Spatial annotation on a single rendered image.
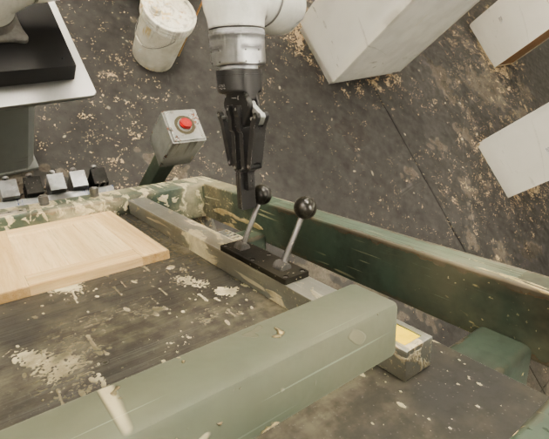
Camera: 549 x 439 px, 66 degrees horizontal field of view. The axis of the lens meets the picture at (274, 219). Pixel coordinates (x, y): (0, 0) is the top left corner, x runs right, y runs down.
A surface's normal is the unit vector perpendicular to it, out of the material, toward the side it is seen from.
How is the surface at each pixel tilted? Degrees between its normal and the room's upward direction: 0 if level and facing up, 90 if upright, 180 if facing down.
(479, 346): 56
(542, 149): 90
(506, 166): 90
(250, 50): 34
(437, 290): 90
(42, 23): 2
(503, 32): 90
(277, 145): 0
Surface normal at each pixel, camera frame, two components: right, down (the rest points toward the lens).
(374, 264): -0.80, 0.21
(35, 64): 0.50, -0.33
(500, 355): -0.04, -0.95
